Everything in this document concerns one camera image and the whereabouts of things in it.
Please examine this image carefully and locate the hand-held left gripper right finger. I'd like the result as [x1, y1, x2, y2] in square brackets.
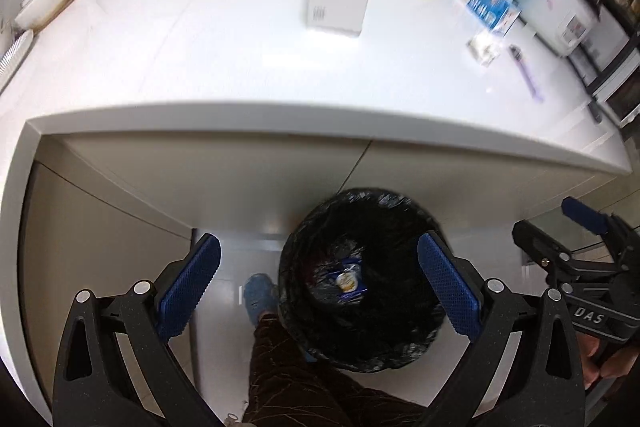
[416, 231, 587, 427]

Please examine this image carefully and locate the grey under-counter cabinet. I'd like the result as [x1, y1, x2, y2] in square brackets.
[17, 133, 623, 414]

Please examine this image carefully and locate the purple pen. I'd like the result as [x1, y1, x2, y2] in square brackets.
[509, 44, 546, 102]

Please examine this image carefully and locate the blue white milk carton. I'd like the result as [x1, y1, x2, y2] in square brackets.
[457, 0, 523, 36]

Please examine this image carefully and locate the person's brown trouser leg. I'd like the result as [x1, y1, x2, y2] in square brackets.
[242, 312, 436, 427]

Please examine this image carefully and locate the white dish rack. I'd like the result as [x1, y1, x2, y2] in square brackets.
[0, 29, 35, 84]

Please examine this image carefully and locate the person's blue shoe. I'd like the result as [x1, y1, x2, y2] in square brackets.
[243, 273, 279, 328]

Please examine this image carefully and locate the white rice cooker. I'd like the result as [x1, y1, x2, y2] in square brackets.
[517, 0, 603, 58]

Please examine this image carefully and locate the person's right hand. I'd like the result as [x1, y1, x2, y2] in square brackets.
[582, 334, 640, 390]

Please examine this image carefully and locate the wooden cutting board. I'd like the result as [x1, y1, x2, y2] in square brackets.
[30, 0, 86, 30]

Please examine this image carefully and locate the clear crumpled plastic wrapper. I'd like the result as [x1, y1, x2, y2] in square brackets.
[467, 29, 502, 66]

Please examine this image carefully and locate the white countertop oven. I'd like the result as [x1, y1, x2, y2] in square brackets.
[570, 22, 640, 128]

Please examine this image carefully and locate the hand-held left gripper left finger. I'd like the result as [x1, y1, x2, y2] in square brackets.
[51, 232, 223, 427]

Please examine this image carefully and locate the black bagged trash bin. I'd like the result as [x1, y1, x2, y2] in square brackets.
[277, 188, 446, 374]

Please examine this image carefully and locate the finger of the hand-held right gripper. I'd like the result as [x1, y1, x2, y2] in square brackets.
[561, 197, 640, 268]
[512, 219, 621, 276]

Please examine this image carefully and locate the round foil cup lid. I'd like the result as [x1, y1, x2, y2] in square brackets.
[332, 259, 368, 303]

